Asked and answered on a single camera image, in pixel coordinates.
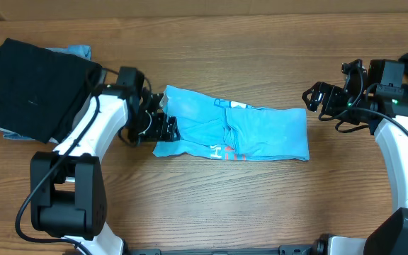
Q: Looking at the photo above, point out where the light blue printed t-shirt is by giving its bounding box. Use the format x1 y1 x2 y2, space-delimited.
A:
154 86 310 161

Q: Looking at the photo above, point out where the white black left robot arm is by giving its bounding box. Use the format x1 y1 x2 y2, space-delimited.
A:
16 67 181 254

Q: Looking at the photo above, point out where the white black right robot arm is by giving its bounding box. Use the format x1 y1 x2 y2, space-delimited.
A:
302 59 408 254

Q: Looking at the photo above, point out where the folded light blue garment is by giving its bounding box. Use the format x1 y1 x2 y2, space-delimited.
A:
48 45 91 60

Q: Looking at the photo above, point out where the folded black garment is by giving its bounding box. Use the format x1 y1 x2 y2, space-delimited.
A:
0 38 102 143

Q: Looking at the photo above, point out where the folded grey garment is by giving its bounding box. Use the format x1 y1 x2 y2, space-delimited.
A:
0 67 108 144

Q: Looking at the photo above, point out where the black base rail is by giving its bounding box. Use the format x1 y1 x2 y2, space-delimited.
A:
125 244 312 255

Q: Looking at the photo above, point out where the cardboard back wall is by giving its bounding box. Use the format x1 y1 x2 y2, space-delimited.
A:
0 0 408 21

